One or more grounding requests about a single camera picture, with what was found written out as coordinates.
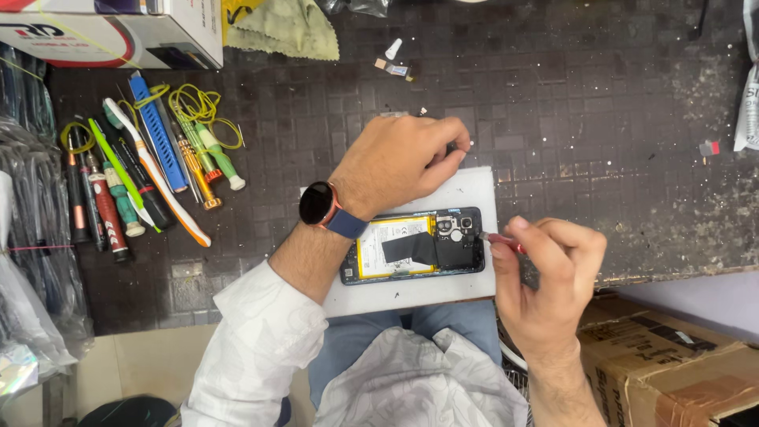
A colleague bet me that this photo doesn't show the teal screwdriver with white cap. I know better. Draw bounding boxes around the teal screwdriver with white cap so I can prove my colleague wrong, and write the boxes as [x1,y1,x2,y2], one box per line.
[98,148,147,238]

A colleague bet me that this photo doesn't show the red precision screwdriver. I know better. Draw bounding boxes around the red precision screwdriver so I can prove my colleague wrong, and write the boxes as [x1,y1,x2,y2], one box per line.
[478,231,528,256]

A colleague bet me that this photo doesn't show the small yellow wire loop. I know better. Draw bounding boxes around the small yellow wire loop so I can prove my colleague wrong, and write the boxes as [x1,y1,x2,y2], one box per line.
[59,121,96,155]

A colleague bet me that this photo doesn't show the heap of clear plastic sleeves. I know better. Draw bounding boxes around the heap of clear plastic sleeves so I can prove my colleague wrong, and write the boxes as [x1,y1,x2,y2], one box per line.
[0,44,96,410]

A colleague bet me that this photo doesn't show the black smartwatch with blue strap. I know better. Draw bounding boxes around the black smartwatch with blue strap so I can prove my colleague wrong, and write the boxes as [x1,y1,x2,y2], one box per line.
[298,181,370,241]

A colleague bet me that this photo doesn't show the orange gold screwdriver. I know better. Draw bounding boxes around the orange gold screwdriver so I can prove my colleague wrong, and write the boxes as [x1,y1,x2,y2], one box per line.
[171,121,224,212]

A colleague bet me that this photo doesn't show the black wire grille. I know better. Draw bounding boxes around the black wire grille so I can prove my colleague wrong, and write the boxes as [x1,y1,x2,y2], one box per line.
[497,319,532,427]

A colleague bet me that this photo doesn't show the blue plastic ribbed tool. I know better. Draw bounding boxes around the blue plastic ribbed tool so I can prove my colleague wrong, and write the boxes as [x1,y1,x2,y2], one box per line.
[128,70,190,194]

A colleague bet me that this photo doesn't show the person's left hand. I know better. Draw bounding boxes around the person's left hand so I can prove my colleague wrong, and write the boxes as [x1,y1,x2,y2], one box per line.
[329,115,473,222]

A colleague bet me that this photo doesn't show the white foam work pad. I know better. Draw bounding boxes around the white foam work pad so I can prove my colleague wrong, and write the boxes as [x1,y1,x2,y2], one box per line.
[299,166,498,319]

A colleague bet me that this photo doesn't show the thick black screwdriver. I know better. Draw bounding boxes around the thick black screwdriver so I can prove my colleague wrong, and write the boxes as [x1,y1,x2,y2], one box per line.
[98,115,176,232]

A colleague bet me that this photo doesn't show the metal tweezers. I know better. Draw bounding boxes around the metal tweezers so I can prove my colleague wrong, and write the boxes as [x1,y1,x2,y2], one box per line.
[156,100,203,206]

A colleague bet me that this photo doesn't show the white cardboard box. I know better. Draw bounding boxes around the white cardboard box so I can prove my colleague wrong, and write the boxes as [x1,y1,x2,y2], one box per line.
[0,0,224,71]

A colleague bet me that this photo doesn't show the yellow green cleaning cloth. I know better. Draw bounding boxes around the yellow green cleaning cloth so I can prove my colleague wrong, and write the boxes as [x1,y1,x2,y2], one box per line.
[222,0,341,62]

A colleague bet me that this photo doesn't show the white printed packet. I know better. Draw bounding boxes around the white printed packet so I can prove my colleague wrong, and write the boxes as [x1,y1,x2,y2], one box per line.
[733,0,759,153]

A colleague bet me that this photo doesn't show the black rounded object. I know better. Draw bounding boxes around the black rounded object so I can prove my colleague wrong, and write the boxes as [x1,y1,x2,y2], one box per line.
[77,395,179,427]

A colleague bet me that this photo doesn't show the green screwdriver with red cap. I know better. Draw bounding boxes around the green screwdriver with red cap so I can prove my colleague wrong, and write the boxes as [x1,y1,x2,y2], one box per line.
[177,115,224,184]

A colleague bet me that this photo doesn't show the red handled screwdriver with black cap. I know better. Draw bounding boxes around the red handled screwdriver with black cap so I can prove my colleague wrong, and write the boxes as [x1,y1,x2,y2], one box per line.
[85,151,133,263]

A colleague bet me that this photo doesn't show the bright green plastic stick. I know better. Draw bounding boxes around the bright green plastic stick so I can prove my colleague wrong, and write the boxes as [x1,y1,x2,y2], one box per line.
[87,117,162,234]

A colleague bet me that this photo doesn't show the slim black screwdriver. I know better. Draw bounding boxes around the slim black screwdriver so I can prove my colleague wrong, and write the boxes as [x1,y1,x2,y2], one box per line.
[74,127,108,251]

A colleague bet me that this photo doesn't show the person's white shirt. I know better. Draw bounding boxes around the person's white shirt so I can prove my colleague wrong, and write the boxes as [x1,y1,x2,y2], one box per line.
[312,326,530,427]

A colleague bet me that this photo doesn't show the light green screwdriver white cap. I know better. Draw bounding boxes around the light green screwdriver white cap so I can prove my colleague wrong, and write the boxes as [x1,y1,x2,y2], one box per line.
[194,121,247,192]

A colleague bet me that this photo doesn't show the large yellow wire loop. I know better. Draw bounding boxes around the large yellow wire loop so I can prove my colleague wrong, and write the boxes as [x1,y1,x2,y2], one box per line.
[167,82,244,151]

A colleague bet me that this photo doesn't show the clear plastic bag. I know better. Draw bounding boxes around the clear plastic bag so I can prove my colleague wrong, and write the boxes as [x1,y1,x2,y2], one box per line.
[316,0,392,18]

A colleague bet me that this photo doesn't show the person's right hand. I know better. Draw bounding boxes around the person's right hand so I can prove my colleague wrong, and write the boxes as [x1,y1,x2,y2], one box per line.
[489,216,608,370]

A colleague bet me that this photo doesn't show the brown cardboard carton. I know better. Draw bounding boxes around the brown cardboard carton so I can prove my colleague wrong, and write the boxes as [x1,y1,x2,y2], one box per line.
[577,293,759,427]

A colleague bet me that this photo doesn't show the black screwdriver with orange band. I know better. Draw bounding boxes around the black screwdriver with orange band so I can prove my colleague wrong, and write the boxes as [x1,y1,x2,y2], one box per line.
[64,133,91,244]

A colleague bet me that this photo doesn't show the opened smartphone with yellow battery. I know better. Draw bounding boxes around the opened smartphone with yellow battery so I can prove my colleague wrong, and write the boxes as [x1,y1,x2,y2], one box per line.
[340,206,486,287]

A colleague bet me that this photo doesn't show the white orange toothbrush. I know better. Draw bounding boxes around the white orange toothbrush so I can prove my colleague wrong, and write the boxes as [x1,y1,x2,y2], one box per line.
[102,97,212,249]

